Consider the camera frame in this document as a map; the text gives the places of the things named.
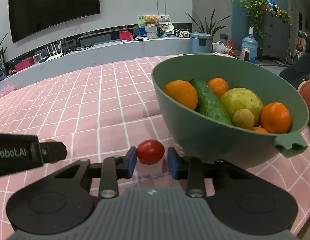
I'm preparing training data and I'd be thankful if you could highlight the brown kiwi behind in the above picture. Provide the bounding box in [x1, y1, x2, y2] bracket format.
[45, 139, 58, 164]

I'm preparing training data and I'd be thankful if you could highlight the pink storage box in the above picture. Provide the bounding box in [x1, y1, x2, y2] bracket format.
[15, 57, 34, 72]

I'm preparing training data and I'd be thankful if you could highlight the red box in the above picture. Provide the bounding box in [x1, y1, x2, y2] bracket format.
[119, 30, 131, 41]

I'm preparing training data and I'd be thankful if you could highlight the trailing green plant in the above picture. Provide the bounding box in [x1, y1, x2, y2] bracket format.
[240, 0, 292, 49]

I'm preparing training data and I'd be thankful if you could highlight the pink checked tablecloth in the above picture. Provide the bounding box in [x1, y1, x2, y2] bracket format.
[0, 55, 310, 239]

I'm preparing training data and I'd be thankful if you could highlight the green cucumber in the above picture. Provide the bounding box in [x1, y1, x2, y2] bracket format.
[190, 78, 232, 125]

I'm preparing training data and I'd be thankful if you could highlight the grey round trash bin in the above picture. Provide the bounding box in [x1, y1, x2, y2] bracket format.
[190, 33, 212, 54]

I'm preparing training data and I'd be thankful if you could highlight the white router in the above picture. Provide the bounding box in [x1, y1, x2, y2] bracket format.
[46, 41, 63, 61]

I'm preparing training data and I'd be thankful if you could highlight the spiky potted plant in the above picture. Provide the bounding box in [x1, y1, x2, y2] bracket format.
[186, 9, 231, 38]

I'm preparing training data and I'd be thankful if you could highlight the green colander bowl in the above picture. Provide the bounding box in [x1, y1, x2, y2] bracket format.
[152, 54, 308, 168]

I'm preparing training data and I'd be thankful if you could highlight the grey drawer cabinet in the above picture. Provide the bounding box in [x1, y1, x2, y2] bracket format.
[258, 11, 291, 59]

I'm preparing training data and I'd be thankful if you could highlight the blue water jug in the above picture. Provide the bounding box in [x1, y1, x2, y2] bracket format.
[241, 27, 258, 63]

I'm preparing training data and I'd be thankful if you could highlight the red tomato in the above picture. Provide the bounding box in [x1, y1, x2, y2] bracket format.
[136, 139, 165, 165]

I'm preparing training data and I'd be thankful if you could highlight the black television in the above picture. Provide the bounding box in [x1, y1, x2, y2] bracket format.
[8, 0, 101, 43]

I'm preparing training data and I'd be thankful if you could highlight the teddy bear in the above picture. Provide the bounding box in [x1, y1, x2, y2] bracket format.
[143, 15, 161, 26]

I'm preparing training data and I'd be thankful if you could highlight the orange top mandarin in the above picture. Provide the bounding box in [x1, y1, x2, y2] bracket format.
[260, 102, 292, 134]

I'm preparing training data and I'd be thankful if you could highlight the yellow-green pear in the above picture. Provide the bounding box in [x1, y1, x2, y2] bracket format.
[220, 88, 264, 125]

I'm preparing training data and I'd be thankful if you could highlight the brown kiwi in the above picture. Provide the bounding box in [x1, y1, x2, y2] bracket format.
[45, 139, 58, 164]
[232, 109, 255, 130]

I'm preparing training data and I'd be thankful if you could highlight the orange mandarin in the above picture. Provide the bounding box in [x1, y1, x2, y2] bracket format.
[252, 126, 268, 133]
[208, 77, 229, 98]
[260, 102, 292, 134]

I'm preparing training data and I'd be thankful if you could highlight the large orange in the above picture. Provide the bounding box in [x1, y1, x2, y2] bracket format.
[163, 80, 198, 111]

